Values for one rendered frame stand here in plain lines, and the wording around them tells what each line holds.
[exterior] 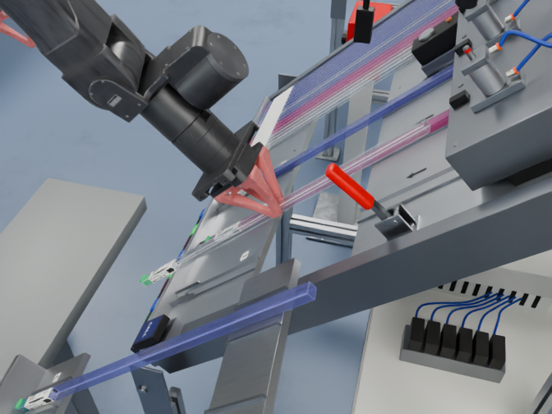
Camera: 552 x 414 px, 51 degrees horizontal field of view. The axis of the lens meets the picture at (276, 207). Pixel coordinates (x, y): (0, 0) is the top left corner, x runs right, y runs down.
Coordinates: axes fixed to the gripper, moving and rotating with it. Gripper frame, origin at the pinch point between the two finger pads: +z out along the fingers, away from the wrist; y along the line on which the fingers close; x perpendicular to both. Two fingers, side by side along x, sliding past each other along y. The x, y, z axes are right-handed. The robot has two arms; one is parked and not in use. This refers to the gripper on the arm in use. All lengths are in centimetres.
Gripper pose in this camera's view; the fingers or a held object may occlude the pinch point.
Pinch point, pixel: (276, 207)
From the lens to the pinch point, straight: 69.9
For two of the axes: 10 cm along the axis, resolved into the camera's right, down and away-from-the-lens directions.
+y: 2.6, -6.6, 7.1
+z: 6.8, 6.4, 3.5
